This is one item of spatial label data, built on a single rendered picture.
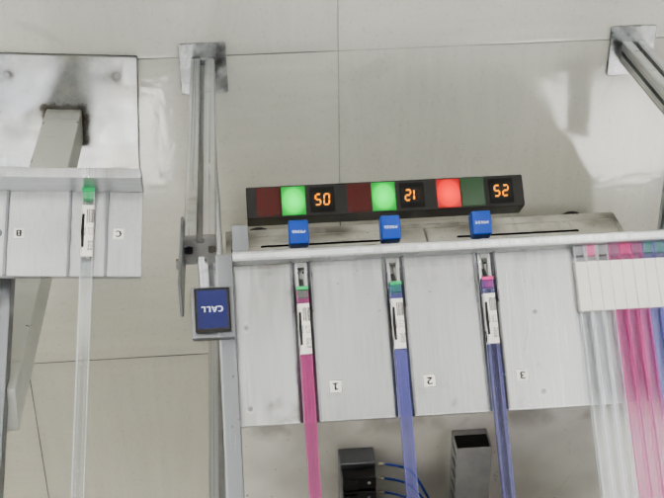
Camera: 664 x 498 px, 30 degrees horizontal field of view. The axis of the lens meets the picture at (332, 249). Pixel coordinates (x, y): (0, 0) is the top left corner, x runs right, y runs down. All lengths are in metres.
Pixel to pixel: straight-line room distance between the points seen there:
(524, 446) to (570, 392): 0.33
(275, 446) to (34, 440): 0.89
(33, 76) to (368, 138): 0.58
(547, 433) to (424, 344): 0.39
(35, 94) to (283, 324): 0.85
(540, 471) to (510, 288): 0.43
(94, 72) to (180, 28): 0.16
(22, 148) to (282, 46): 0.48
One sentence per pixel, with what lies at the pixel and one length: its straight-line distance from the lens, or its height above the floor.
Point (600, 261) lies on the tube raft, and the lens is 1.52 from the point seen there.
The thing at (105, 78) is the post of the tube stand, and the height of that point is 0.01.
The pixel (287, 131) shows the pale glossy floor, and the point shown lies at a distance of 2.18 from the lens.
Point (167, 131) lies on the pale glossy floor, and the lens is 2.18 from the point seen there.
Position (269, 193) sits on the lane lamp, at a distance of 1.51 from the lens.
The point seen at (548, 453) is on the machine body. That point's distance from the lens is 1.83.
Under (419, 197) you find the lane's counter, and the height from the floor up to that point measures 0.66.
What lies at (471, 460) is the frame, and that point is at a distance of 1.75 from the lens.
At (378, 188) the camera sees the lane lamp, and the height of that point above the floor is 0.65.
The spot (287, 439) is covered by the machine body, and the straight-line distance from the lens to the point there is 1.74.
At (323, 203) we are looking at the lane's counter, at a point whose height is 0.66.
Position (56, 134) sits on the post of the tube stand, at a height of 0.12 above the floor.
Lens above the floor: 2.00
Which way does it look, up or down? 61 degrees down
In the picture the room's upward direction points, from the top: 170 degrees clockwise
